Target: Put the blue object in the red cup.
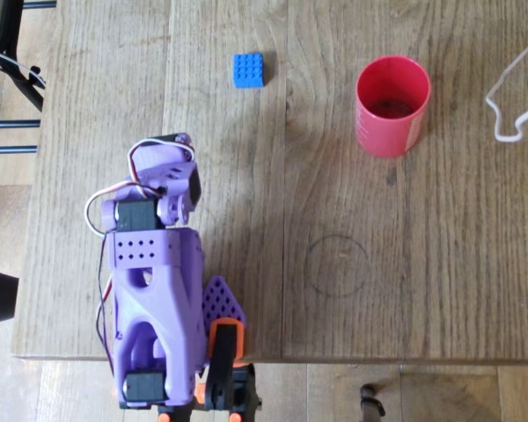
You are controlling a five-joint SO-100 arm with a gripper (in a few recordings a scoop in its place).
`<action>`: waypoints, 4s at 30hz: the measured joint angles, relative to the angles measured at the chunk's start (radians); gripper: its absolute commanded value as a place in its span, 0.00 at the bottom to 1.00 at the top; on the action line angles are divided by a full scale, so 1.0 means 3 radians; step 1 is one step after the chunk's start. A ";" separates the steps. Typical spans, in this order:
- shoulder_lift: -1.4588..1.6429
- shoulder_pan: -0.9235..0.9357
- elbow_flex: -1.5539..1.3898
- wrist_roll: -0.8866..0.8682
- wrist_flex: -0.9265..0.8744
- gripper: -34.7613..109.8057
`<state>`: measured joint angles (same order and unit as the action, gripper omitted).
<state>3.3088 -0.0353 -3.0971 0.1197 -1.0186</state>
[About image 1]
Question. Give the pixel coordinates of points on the purple gripper with servo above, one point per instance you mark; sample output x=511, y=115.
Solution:
x=196, y=184

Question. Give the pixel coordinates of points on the blue toy brick block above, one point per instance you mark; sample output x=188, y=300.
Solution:
x=248, y=70

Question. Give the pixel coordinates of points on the purple perforated robot base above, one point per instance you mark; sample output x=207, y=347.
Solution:
x=222, y=303

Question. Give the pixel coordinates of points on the red plastic cup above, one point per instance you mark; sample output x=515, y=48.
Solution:
x=378, y=132

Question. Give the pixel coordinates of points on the black metal rung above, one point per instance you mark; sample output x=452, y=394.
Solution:
x=9, y=149
x=9, y=124

